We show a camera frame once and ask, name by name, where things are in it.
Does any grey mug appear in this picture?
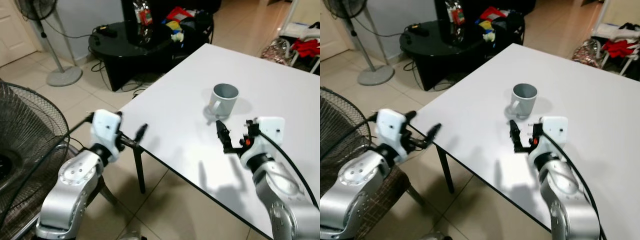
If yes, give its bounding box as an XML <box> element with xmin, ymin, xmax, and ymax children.
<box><xmin>508</xmin><ymin>83</ymin><xmax>539</xmax><ymax>120</ymax></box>
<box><xmin>207</xmin><ymin>83</ymin><xmax>240</xmax><ymax>121</ymax></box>

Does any black table leg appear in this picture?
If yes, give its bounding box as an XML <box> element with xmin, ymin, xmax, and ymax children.
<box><xmin>436</xmin><ymin>145</ymin><xmax>456</xmax><ymax>195</ymax></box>
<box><xmin>132</xmin><ymin>146</ymin><xmax>147</xmax><ymax>195</ymax></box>

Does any black glossy coffee table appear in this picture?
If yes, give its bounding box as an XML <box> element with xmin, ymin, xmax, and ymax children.
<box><xmin>398</xmin><ymin>19</ymin><xmax>526</xmax><ymax>92</ymax></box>
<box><xmin>88</xmin><ymin>19</ymin><xmax>215</xmax><ymax>93</ymax></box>

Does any red garment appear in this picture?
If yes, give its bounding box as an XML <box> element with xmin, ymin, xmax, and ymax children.
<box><xmin>290</xmin><ymin>38</ymin><xmax>321</xmax><ymax>59</ymax></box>
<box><xmin>602</xmin><ymin>39</ymin><xmax>640</xmax><ymax>60</ymax></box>

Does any clear bottle with red label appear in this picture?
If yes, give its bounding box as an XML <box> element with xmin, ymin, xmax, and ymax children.
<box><xmin>446</xmin><ymin>0</ymin><xmax>469</xmax><ymax>44</ymax></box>
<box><xmin>132</xmin><ymin>0</ymin><xmax>155</xmax><ymax>46</ymax></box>

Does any black bag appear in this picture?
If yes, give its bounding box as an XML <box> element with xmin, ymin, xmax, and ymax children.
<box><xmin>180</xmin><ymin>10</ymin><xmax>215</xmax><ymax>47</ymax></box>
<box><xmin>492</xmin><ymin>10</ymin><xmax>526</xmax><ymax>47</ymax></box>

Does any white garment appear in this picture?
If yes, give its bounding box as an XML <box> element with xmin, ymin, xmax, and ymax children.
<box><xmin>294</xmin><ymin>22</ymin><xmax>321</xmax><ymax>42</ymax></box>
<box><xmin>597</xmin><ymin>22</ymin><xmax>640</xmax><ymax>43</ymax></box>

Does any white drying rack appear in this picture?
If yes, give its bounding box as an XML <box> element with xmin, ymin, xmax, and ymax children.
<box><xmin>277</xmin><ymin>0</ymin><xmax>321</xmax><ymax>76</ymax></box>
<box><xmin>590</xmin><ymin>0</ymin><xmax>640</xmax><ymax>82</ymax></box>

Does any red bag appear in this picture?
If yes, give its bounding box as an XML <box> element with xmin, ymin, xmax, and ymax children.
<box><xmin>478</xmin><ymin>6</ymin><xmax>507</xmax><ymax>22</ymax></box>
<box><xmin>166</xmin><ymin>6</ymin><xmax>196</xmax><ymax>24</ymax></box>

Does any white door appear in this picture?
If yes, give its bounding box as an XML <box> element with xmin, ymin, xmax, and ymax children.
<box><xmin>320</xmin><ymin>0</ymin><xmax>351</xmax><ymax>60</ymax></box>
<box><xmin>0</xmin><ymin>0</ymin><xmax>39</xmax><ymax>69</ymax></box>

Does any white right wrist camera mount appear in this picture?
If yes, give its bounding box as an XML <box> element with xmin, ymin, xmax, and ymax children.
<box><xmin>240</xmin><ymin>116</ymin><xmax>286</xmax><ymax>161</ymax></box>
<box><xmin>529</xmin><ymin>116</ymin><xmax>569</xmax><ymax>161</ymax></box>

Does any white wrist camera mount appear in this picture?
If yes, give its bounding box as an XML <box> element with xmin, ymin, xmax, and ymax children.
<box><xmin>529</xmin><ymin>116</ymin><xmax>569</xmax><ymax>161</ymax></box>
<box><xmin>376</xmin><ymin>108</ymin><xmax>409</xmax><ymax>164</ymax></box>
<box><xmin>240</xmin><ymin>116</ymin><xmax>286</xmax><ymax>161</ymax></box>
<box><xmin>92</xmin><ymin>109</ymin><xmax>124</xmax><ymax>164</ymax></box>

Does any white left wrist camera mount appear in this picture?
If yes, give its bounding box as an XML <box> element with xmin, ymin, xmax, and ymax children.
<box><xmin>376</xmin><ymin>108</ymin><xmax>409</xmax><ymax>164</ymax></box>
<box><xmin>92</xmin><ymin>109</ymin><xmax>124</xmax><ymax>164</ymax></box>

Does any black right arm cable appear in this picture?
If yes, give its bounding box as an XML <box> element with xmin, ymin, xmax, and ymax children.
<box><xmin>541</xmin><ymin>130</ymin><xmax>609</xmax><ymax>240</ymax></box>
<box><xmin>256</xmin><ymin>130</ymin><xmax>321</xmax><ymax>210</ymax></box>

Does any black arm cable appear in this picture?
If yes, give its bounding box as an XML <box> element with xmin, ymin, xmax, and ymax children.
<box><xmin>0</xmin><ymin>113</ymin><xmax>96</xmax><ymax>227</ymax></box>
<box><xmin>320</xmin><ymin>113</ymin><xmax>381</xmax><ymax>168</ymax></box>
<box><xmin>541</xmin><ymin>130</ymin><xmax>609</xmax><ymax>240</ymax></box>
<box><xmin>256</xmin><ymin>130</ymin><xmax>321</xmax><ymax>210</ymax></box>

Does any grey pedestal fan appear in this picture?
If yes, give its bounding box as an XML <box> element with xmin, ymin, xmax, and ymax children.
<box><xmin>322</xmin><ymin>0</ymin><xmax>396</xmax><ymax>87</ymax></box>
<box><xmin>15</xmin><ymin>0</ymin><xmax>84</xmax><ymax>88</ymax></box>

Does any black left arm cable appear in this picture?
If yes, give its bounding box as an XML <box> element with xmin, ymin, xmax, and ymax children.
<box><xmin>0</xmin><ymin>113</ymin><xmax>96</xmax><ymax>227</ymax></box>
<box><xmin>320</xmin><ymin>113</ymin><xmax>381</xmax><ymax>168</ymax></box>

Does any black wire floor fan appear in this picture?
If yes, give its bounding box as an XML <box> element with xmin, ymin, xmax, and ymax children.
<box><xmin>0</xmin><ymin>80</ymin><xmax>71</xmax><ymax>237</ymax></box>
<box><xmin>320</xmin><ymin>86</ymin><xmax>374</xmax><ymax>199</ymax></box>

